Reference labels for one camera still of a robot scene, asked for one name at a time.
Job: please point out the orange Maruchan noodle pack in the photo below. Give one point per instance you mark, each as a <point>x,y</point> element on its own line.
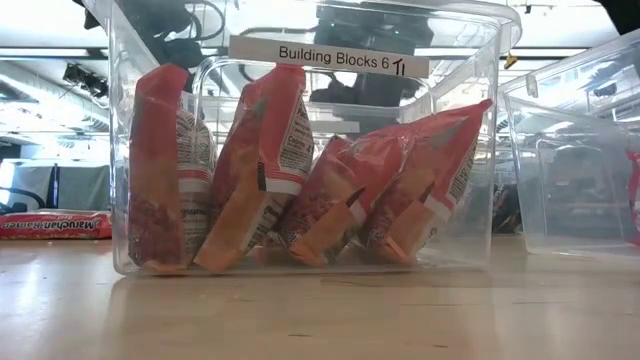
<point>155,175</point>
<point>260,150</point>
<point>440,160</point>
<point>330,200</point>

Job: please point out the black ceiling-mounted device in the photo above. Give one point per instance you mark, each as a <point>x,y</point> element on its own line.
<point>85,80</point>
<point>606,90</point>

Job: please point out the yellow red Maruchan ramen pack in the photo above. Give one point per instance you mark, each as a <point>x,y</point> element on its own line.
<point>634,200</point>
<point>50,226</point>

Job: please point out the silver ceiling duct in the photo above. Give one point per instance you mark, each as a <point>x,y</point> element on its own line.
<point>55,115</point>

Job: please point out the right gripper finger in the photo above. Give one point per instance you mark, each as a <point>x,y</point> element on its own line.
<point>332,95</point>
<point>385,92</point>

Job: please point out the black office chair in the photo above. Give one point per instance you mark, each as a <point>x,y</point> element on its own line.
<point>12,207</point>

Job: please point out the long ceiling light panel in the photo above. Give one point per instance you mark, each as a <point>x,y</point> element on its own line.
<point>45,52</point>
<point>545,51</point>

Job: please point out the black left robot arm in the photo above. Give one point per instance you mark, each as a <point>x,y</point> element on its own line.
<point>100,12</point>

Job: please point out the clear plastic bin with label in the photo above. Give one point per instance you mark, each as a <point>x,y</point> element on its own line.
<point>330,56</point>

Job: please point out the grey partition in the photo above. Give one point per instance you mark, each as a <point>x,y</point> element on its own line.
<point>80,187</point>

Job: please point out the yellow hanging hook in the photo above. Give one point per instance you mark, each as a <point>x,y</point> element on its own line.
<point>510,61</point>

